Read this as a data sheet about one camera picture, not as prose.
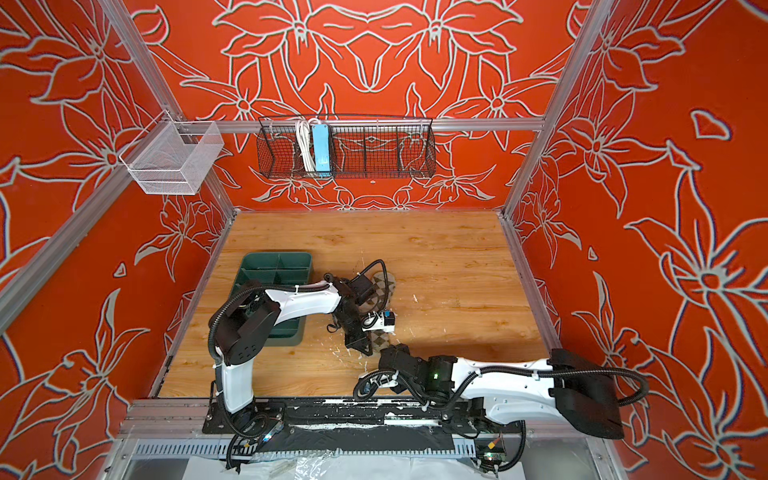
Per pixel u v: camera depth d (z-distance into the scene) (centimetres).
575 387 45
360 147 98
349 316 76
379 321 78
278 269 95
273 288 54
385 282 85
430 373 59
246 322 49
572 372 43
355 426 73
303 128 88
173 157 93
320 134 90
